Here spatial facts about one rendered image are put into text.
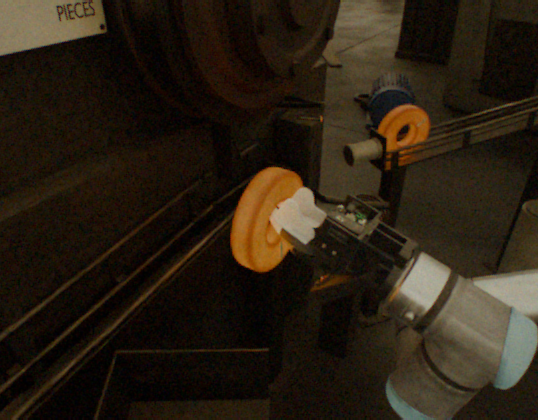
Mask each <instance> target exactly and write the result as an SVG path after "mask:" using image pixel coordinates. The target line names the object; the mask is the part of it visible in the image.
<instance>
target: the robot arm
mask: <svg viewBox="0 0 538 420"><path fill-rule="evenodd" d="M354 201H356V202H357V203H359V204H361V205H362V206H364V207H366V208H367V209H369V210H371V211H370V213H369V215H368V217H365V216H363V215H362V214H360V213H358V212H357V211H355V208H356V206H354V205H352V204H353V202H354ZM381 214H382V213H381V212H379V211H377V210H376V209H374V208H372V207H371V206H369V205H367V204H366V203H364V202H362V201H361V200H359V199H357V198H356V197H354V196H352V195H350V194H348V195H347V197H346V199H345V201H344V203H343V206H342V205H340V206H339V205H338V207H337V208H336V209H332V210H331V211H330V212H329V213H328V214H327V215H326V214H325V213H324V212H322V211H321V210H319V209H318V208H316V206H315V204H314V196H313V192H312V191H311V190H310V189H309V188H306V187H301V188H300V189H299V190H298V191H297V192H296V193H295V195H294V197H293V198H292V199H289V200H287V201H286V202H281V203H280V204H278V205H277V206H276V208H275V209H274V211H273V212H272V214H271V216H270V219H269V220H270V222H271V224H272V225H273V227H274V229H275V230H276V231H277V233H278V234H279V237H280V239H281V240H283V241H284V242H285V244H286V245H287V246H288V248H289V249H290V250H291V251H292V252H293V253H294V254H295V255H296V256H297V257H298V258H300V259H301V260H303V261H305V262H307V263H309V264H311V265H312V266H313V267H314V268H315V269H318V267H319V268H320V269H322V270H324V271H327V272H329V273H325V274H322V275H321V276H320V277H319V278H318V279H317V280H316V282H315V285H314V286H313V288H312V289H311V290H310V291H311V292H312V294H313V295H314V297H315V298H316V299H317V302H318V303H319V304H324V302H327V301H331V300H335V299H338V298H342V297H345V296H349V295H353V294H356V293H360V292H363V291H367V290H371V289H374V288H376V287H377V285H378V284H379V283H380V284H381V286H380V288H379V289H378V291H377V293H376V294H375V296H377V297H378V298H380V299H381V300H383V301H384V300H385V298H386V299H387V301H386V302H385V304H384V306H383V308H384V310H385V311H387V312H388V313H390V314H391V315H393V316H394V322H395V338H396V339H395V352H396V370H395V371H394V372H392V373H391V374H390V375H389V377H388V381H387V384H386V393H387V396H388V399H389V401H390V403H391V405H392V407H393V408H394V409H395V411H396V412H397V413H398V414H399V415H400V416H401V417H402V418H403V419H404V420H452V418H453V416H454V414H456V413H457V412H458V411H459V410H460V409H461V408H462V407H463V406H464V405H465V404H466V403H468V402H469V401H470V400H471V399H472V398H473V397H474V396H475V395H476V394H477V393H478V392H479V391H481V390H482V389H483V388H484V387H485V386H486V385H487V384H488V383H489V382H491V383H493V384H494V387H496V388H499V389H502V390H506V389H508V388H510V387H512V386H513V385H514V384H516V382H517V381H518V380H519V379H520V378H521V377H522V375H523V374H524V372H525V371H526V369H527V367H528V366H529V364H530V362H531V360H532V357H533V355H534V353H535V350H536V346H537V342H538V330H537V328H538V269H534V270H527V271H520V272H513V273H506V274H499V275H492V276H485V277H478V278H471V279H465V278H463V277H461V276H460V275H458V274H456V273H455V272H453V271H451V270H450V269H449V268H448V267H446V266H445V265H443V264H441V263H440V262H438V261H436V260H435V259H433V258H431V257H430V256H428V255H426V254H425V253H423V252H419V253H418V254H417V255H416V256H415V258H414V259H413V258H412V257H413V255H412V253H413V251H414V250H415V248H416V247H417V245H418V244H417V243H415V242H413V241H412V240H410V239H408V238H407V237H405V236H404V235H402V234H400V233H399V232H397V231H395V230H394V229H392V228H390V227H389V226H387V225H385V224H384V223H382V222H380V221H379V220H378V219H379V217H380V216H381ZM314 237H316V240H315V241H313V242H312V241H311V239H313V238H314Z"/></svg>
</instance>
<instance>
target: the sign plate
mask: <svg viewBox="0 0 538 420"><path fill-rule="evenodd" d="M105 32H106V25H105V15H104V10H103V4H102V0H0V56H2V55H7V54H12V53H16V52H21V51H26V50H28V49H30V48H35V47H40V46H44V45H49V44H54V43H59V42H63V41H68V40H73V39H77V38H82V37H87V36H90V35H95V34H100V33H105Z"/></svg>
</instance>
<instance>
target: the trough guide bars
mask: <svg viewBox="0 0 538 420"><path fill-rule="evenodd" d="M535 100H538V96H535V97H531V98H528V99H525V100H521V101H518V102H514V103H511V104H507V105H504V106H501V107H498V108H494V109H491V110H487V111H484V112H480V113H477V114H473V115H470V116H466V117H463V118H459V119H456V120H452V121H449V122H445V123H444V122H442V123H438V124H435V125H431V126H429V130H432V129H436V128H439V127H442V126H444V127H446V126H447V128H445V129H444V128H441V129H438V130H434V131H431V132H428V135H427V137H428V136H432V135H435V134H438V133H442V132H444V133H445V132H446V134H445V135H444V134H442V135H439V136H435V137H432V138H429V139H425V140H422V141H418V142H415V143H412V144H408V145H405V146H401V147H398V148H395V149H391V150H388V151H386V155H390V154H391V156H389V157H386V162H387V161H390V160H391V162H390V168H391V171H392V170H395V169H398V159H399V158H400V157H404V156H407V155H410V154H414V153H417V152H420V151H423V150H427V149H430V148H433V147H437V146H440V145H442V146H443V145H447V144H450V143H453V142H457V141H460V140H463V142H462V147H463V148H462V150H463V149H466V148H469V143H470V138H471V137H473V136H476V135H480V134H483V133H486V132H490V131H493V130H496V129H500V128H503V127H506V126H510V125H512V124H515V123H518V122H522V121H525V120H528V121H527V124H526V127H527V129H530V128H532V126H533V123H534V119H535V117H538V113H536V112H537V111H538V107H536V108H533V109H529V110H526V111H522V112H519V113H516V114H515V112H516V111H519V110H523V109H526V108H529V107H533V106H536V105H538V101H537V102H533V103H530V104H526V105H523V106H519V107H517V105H521V104H524V103H528V102H531V101H535ZM507 108H510V109H509V110H506V111H503V112H500V113H496V114H493V115H489V116H486V117H483V118H479V119H476V120H472V121H469V122H465V123H462V124H459V125H455V126H454V124H456V123H460V122H463V121H467V120H470V119H474V118H477V117H480V116H484V115H487V114H491V113H494V112H498V111H501V110H504V109H507ZM506 114H508V116H506V117H503V118H500V119H496V120H493V121H490V122H486V123H483V124H479V125H476V126H473V127H469V128H466V129H462V130H459V131H456V132H453V130H455V129H459V128H462V127H466V126H469V125H472V124H476V123H479V122H483V121H486V120H490V119H493V118H496V117H500V116H503V115H506ZM526 114H529V115H528V116H525V117H521V118H518V119H515V120H511V121H509V122H506V123H502V124H499V125H496V126H492V127H489V128H486V129H482V130H479V131H476V132H472V131H474V130H477V129H480V128H484V127H487V126H490V125H494V124H497V123H500V122H504V121H507V120H510V119H513V118H516V117H520V116H523V115H526ZM527 129H526V130H527ZM407 134H408V132H407V133H403V134H400V135H396V140H398V139H401V138H404V137H406V135H407ZM460 134H464V135H462V136H459V137H456V138H452V139H449V140H446V141H443V140H442V141H439V142H435V143H432V144H429V145H425V146H422V147H419V148H415V149H412V150H409V151H405V152H402V153H399V152H400V151H403V150H407V149H410V148H413V147H417V146H420V145H423V144H427V143H430V142H433V141H437V140H440V139H447V138H450V137H453V136H457V135H460Z"/></svg>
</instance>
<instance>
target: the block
mask: <svg viewBox="0 0 538 420"><path fill-rule="evenodd" d="M297 115H310V116H318V115H314V114H310V113H305V112H301V111H297V110H290V111H289V112H286V113H284V114H283V115H281V116H279V117H278V118H277V120H276V150H275V163H277V164H280V165H284V166H287V167H291V171H293V172H295V173H297V174H298V175H299V176H300V178H301V180H302V182H303V186H304V187H306V188H309V189H310V190H311V191H312V192H313V190H314V189H317V190H319V182H320V170H321V157H322V144H323V132H324V118H323V117H322V121H308V120H297Z"/></svg>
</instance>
